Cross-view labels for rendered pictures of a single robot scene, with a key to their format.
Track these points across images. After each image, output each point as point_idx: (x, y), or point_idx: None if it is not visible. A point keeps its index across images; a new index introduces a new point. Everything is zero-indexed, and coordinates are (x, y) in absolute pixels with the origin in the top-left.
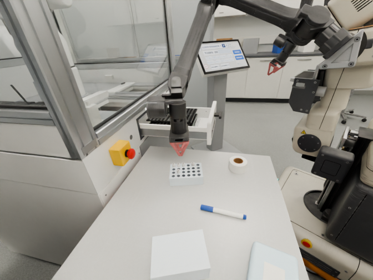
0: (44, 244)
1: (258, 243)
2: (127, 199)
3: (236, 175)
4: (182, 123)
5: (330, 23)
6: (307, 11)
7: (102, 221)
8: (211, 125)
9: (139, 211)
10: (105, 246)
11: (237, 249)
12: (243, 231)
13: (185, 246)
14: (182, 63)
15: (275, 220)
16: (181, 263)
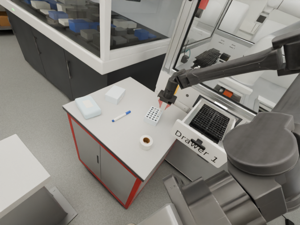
0: None
1: (99, 109)
2: (151, 96)
3: (139, 139)
4: (164, 89)
5: (242, 182)
6: (262, 121)
7: (145, 88)
8: (178, 126)
9: (142, 96)
10: (134, 87)
11: (105, 110)
12: (108, 117)
13: (115, 93)
14: (197, 69)
15: (102, 130)
16: (112, 90)
